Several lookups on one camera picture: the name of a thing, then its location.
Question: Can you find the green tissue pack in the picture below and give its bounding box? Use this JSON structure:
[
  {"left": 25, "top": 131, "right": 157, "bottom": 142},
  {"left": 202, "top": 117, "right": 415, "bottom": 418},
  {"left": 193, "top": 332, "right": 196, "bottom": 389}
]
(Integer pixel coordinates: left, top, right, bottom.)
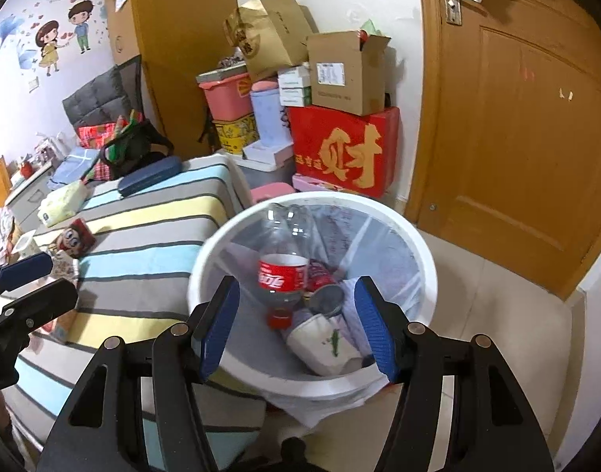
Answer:
[{"left": 37, "top": 180, "right": 89, "bottom": 228}]

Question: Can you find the pink floral box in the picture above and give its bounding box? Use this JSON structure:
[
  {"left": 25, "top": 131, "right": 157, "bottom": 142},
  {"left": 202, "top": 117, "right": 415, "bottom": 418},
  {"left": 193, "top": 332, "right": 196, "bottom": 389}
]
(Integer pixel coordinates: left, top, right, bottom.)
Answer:
[{"left": 293, "top": 174, "right": 360, "bottom": 198}]

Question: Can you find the open cardboard box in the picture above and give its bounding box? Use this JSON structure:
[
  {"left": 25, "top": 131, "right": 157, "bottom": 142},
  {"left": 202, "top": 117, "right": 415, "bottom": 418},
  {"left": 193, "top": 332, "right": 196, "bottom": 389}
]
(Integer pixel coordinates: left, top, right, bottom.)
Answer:
[{"left": 306, "top": 29, "right": 392, "bottom": 117}]

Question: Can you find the pink storage bin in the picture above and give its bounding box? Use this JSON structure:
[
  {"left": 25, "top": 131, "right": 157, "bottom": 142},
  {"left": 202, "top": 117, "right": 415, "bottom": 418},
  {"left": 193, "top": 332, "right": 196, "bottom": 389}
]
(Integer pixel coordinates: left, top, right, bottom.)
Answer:
[{"left": 197, "top": 73, "right": 254, "bottom": 123}]

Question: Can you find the wooden wardrobe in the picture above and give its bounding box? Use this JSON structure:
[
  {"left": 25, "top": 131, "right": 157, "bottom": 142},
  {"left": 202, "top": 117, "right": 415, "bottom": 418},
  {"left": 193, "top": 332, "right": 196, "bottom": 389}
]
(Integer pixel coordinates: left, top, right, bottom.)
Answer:
[{"left": 104, "top": 0, "right": 239, "bottom": 158}]

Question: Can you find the white trash bin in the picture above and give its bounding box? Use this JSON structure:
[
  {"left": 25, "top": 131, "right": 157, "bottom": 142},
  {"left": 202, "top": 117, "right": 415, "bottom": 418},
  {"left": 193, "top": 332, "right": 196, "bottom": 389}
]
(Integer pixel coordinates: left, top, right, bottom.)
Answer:
[{"left": 188, "top": 191, "right": 438, "bottom": 401}]

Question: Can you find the grey storage bin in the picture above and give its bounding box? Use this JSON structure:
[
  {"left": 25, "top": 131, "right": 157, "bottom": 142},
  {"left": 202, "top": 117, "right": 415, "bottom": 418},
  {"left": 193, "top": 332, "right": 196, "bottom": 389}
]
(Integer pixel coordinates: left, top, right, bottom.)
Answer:
[{"left": 231, "top": 155, "right": 296, "bottom": 192}]

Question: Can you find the white yogurt cup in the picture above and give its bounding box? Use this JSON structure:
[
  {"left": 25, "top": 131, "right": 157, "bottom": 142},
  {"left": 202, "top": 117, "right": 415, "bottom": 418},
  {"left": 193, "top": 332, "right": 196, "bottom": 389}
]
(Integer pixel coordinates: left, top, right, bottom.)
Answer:
[{"left": 14, "top": 230, "right": 39, "bottom": 259}]

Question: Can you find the black mesh chair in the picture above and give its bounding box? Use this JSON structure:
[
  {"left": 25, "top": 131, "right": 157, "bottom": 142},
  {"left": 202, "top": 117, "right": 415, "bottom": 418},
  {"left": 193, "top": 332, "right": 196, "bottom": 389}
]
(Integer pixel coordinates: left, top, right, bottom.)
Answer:
[{"left": 118, "top": 54, "right": 144, "bottom": 114}]

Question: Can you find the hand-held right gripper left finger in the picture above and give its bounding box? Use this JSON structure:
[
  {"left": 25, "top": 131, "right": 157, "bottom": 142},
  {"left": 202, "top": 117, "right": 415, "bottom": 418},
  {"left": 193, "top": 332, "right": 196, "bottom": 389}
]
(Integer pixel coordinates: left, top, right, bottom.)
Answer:
[{"left": 35, "top": 275, "right": 242, "bottom": 472}]

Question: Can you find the pink stool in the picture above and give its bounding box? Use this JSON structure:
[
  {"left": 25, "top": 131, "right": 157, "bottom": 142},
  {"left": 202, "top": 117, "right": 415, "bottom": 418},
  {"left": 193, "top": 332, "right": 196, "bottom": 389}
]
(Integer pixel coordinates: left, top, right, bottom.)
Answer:
[{"left": 251, "top": 182, "right": 296, "bottom": 205}]

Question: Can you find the dark blue glasses case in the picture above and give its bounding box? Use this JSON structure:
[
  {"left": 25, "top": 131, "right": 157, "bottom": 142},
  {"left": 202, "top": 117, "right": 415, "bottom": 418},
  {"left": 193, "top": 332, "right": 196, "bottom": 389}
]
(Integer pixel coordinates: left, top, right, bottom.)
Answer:
[{"left": 117, "top": 156, "right": 183, "bottom": 198}]

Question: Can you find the red cartoon drink carton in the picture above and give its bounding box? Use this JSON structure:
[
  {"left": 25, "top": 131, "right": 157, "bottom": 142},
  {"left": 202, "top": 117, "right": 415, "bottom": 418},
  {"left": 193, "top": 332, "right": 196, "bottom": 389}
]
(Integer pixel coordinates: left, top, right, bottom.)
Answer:
[{"left": 55, "top": 218, "right": 97, "bottom": 258}]

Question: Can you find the brown paper gift bag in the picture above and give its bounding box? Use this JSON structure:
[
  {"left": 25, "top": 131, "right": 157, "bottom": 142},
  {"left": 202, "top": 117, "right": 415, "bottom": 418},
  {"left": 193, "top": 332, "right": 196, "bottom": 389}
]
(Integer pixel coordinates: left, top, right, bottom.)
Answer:
[{"left": 224, "top": 0, "right": 321, "bottom": 83}]

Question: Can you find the folded blue cloth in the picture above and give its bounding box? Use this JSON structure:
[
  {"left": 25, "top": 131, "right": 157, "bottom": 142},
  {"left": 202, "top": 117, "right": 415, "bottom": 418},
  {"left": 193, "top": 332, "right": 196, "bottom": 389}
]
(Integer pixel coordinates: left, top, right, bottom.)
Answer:
[{"left": 47, "top": 146, "right": 102, "bottom": 190}]

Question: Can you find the white green medicine box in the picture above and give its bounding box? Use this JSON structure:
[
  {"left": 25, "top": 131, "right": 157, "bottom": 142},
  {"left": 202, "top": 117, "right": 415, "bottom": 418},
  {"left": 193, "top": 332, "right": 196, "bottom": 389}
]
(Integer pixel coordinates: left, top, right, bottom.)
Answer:
[
  {"left": 278, "top": 64, "right": 312, "bottom": 90},
  {"left": 279, "top": 86, "right": 313, "bottom": 107}
]

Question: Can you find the white plastic bag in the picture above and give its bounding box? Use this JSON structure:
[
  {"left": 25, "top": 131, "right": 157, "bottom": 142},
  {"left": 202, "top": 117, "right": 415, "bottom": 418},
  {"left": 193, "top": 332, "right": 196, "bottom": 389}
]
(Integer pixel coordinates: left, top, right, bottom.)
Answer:
[{"left": 35, "top": 130, "right": 70, "bottom": 158}]

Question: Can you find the white flat box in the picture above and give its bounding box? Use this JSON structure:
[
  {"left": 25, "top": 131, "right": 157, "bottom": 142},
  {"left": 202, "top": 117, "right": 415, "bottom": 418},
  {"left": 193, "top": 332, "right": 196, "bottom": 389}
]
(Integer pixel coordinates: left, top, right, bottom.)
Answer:
[{"left": 241, "top": 140, "right": 296, "bottom": 165}]

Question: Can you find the clear plastic bin liner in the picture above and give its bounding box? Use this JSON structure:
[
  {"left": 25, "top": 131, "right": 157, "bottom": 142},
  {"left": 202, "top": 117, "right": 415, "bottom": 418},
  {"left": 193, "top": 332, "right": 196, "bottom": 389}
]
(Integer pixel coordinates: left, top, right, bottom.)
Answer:
[{"left": 216, "top": 201, "right": 424, "bottom": 428}]

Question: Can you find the red gift box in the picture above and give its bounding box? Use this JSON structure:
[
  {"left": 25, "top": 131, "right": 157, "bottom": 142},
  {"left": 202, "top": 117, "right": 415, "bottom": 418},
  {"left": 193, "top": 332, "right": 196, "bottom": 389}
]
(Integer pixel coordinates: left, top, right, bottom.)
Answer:
[{"left": 287, "top": 105, "right": 400, "bottom": 200}]

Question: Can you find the grey nightstand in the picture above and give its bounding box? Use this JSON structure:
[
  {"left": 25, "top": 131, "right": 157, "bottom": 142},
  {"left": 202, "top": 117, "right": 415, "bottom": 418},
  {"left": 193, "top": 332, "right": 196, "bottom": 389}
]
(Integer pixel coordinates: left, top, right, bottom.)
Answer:
[{"left": 5, "top": 162, "right": 55, "bottom": 234}]

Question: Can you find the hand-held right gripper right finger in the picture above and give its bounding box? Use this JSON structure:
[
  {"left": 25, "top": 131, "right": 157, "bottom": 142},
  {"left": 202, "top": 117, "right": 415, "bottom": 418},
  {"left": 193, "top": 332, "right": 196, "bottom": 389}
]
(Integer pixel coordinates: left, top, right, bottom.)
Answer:
[{"left": 353, "top": 275, "right": 559, "bottom": 472}]

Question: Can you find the clear plastic cola bottle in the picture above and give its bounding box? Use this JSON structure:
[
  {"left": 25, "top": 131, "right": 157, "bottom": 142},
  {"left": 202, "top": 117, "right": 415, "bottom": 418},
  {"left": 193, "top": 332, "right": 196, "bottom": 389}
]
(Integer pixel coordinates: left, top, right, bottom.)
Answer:
[{"left": 257, "top": 204, "right": 313, "bottom": 330}]

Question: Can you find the white paper cup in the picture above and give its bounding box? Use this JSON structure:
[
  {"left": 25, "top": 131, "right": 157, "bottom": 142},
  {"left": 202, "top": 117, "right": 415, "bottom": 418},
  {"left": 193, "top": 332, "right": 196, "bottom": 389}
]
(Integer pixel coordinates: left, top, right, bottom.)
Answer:
[{"left": 287, "top": 312, "right": 364, "bottom": 377}]

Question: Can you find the black bag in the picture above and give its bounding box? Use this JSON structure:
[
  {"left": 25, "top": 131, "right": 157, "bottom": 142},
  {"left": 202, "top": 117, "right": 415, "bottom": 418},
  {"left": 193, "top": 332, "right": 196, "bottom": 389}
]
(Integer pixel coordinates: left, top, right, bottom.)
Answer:
[{"left": 98, "top": 120, "right": 176, "bottom": 178}]

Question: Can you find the light blue bin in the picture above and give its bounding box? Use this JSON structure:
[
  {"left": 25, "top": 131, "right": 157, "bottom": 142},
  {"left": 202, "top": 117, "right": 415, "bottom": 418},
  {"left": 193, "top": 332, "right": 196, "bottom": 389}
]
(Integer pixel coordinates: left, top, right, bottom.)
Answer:
[{"left": 250, "top": 81, "right": 294, "bottom": 151}]

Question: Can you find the yellow printed box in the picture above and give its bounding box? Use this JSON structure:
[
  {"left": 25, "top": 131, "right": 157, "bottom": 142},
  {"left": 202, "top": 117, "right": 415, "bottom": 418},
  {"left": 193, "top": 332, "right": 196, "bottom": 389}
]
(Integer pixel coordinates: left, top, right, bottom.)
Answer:
[{"left": 212, "top": 114, "right": 261, "bottom": 155}]

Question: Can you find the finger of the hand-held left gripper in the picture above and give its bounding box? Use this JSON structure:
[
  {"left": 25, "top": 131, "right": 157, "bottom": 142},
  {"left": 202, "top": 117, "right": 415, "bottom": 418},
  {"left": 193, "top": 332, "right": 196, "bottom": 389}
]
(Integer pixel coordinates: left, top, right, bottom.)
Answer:
[
  {"left": 0, "top": 278, "right": 80, "bottom": 355},
  {"left": 0, "top": 251, "right": 54, "bottom": 304}
]

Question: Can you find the patterned flat box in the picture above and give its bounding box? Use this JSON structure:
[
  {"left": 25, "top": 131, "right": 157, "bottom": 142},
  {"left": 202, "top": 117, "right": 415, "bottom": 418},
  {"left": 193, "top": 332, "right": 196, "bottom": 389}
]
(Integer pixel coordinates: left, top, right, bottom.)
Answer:
[{"left": 196, "top": 61, "right": 249, "bottom": 84}]

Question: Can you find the red plaid bag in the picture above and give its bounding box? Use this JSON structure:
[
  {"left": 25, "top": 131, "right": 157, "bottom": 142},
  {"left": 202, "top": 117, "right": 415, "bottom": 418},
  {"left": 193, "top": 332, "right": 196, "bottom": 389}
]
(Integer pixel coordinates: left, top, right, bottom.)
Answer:
[{"left": 78, "top": 111, "right": 144, "bottom": 180}]

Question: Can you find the grey quilted chair cushion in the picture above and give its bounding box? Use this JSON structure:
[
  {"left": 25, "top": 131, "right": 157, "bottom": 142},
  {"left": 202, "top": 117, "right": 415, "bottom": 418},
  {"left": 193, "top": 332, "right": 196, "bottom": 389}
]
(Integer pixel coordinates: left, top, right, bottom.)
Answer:
[{"left": 61, "top": 65, "right": 134, "bottom": 131}]

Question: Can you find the cartoon couple wall sticker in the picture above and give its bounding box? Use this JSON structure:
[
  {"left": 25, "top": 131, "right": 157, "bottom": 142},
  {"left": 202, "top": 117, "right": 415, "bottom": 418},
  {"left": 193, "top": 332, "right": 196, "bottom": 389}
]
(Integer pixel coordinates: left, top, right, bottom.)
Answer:
[{"left": 0, "top": 0, "right": 109, "bottom": 77}]

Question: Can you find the wooden door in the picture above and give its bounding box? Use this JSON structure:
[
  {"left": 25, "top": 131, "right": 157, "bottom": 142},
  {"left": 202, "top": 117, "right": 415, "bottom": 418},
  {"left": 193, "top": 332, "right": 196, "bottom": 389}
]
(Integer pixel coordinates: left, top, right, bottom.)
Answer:
[{"left": 403, "top": 0, "right": 601, "bottom": 301}]

